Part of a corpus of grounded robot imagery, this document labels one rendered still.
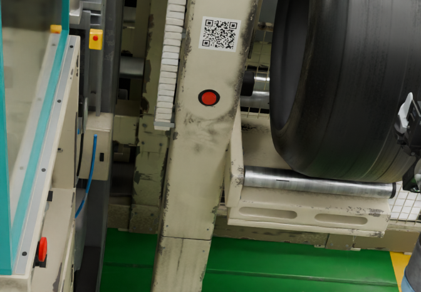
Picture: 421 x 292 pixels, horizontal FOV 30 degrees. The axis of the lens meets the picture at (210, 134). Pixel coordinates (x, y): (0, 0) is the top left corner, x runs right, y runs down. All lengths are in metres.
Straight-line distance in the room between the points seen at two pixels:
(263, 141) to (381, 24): 0.65
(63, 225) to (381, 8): 0.73
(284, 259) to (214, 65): 1.31
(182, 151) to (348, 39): 0.52
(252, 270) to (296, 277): 0.15
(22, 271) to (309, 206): 0.87
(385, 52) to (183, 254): 0.83
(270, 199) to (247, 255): 1.05
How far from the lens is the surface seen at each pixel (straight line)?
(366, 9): 1.41
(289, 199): 1.75
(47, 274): 1.50
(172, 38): 1.58
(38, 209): 1.10
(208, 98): 1.64
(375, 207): 1.79
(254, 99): 1.92
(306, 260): 2.81
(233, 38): 1.56
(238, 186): 1.66
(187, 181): 1.81
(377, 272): 2.86
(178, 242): 1.96
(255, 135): 1.98
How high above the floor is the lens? 2.06
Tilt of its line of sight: 40 degrees down
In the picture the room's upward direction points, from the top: 10 degrees clockwise
